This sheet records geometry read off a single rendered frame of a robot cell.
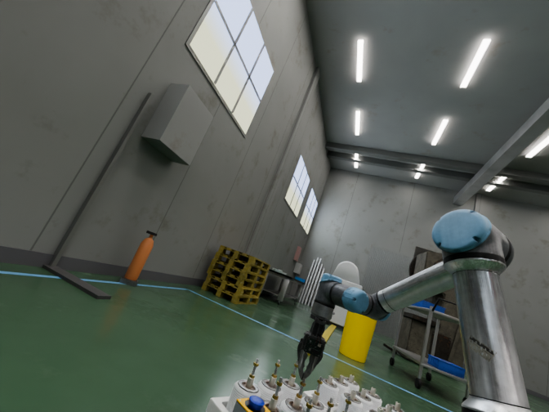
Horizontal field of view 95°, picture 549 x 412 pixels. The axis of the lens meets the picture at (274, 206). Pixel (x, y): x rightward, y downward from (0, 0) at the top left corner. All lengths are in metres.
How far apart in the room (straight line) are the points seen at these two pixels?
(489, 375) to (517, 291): 11.93
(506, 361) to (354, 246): 10.89
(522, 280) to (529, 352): 2.28
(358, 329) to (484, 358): 3.16
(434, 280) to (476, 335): 0.25
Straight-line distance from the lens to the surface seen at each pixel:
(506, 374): 0.68
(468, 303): 0.70
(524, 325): 12.54
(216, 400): 1.08
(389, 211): 12.03
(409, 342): 6.38
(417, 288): 0.91
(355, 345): 3.82
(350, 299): 0.87
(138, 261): 3.21
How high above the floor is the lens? 0.62
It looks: 15 degrees up
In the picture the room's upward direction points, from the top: 21 degrees clockwise
